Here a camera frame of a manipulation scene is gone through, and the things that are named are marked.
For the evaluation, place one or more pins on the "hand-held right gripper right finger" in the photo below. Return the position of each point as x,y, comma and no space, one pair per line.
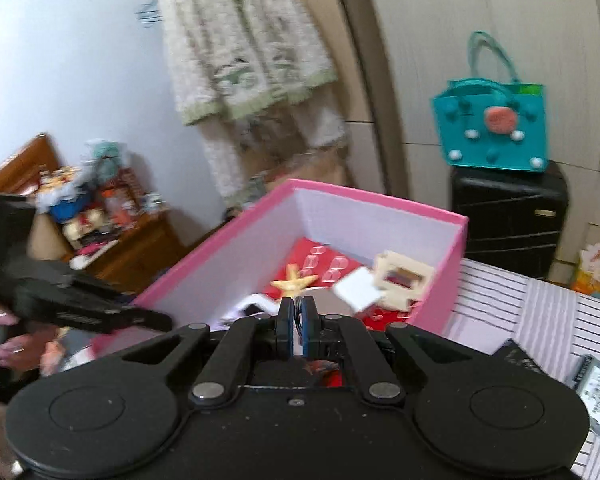
310,330

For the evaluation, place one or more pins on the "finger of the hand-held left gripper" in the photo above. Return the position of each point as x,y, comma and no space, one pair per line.
115,312

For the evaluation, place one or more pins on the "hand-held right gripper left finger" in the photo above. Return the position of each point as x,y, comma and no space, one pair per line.
286,330

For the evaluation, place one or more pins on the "yellow star ornament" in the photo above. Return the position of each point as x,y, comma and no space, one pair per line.
294,282

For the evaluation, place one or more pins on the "white square card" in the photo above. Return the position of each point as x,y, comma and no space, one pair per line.
357,287

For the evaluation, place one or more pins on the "beige square frame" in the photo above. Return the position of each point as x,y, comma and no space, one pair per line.
400,300

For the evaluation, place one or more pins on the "pink cardboard box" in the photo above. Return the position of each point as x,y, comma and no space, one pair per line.
450,280

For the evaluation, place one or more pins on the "person's left hand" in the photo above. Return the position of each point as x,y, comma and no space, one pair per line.
15,355

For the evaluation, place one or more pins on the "white framed black device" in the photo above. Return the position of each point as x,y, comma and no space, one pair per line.
257,305

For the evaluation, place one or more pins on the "wooden cabinet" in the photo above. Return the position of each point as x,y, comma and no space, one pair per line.
145,250

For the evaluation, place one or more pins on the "red patterned paper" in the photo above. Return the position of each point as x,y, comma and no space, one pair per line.
300,251

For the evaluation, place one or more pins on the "pile of assorted trinkets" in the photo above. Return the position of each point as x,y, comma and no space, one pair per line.
80,205

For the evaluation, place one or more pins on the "brown paper bag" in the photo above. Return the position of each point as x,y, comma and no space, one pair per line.
315,165

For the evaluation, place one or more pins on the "white striped tablecloth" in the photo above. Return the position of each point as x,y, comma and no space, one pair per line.
505,310

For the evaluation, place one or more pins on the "black suitcase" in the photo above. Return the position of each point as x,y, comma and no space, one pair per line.
505,220

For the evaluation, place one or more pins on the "teal felt tote bag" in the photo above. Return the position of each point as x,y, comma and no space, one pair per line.
480,150

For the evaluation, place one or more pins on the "fluffy white green cardigan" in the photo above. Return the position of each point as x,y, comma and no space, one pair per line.
230,50

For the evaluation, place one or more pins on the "yellow patterned gift bag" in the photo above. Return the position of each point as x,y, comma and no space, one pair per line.
597,280

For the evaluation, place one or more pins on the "silver hard drive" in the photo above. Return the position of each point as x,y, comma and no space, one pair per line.
597,400

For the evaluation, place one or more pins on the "beige wardrobe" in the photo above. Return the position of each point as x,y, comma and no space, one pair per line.
430,35

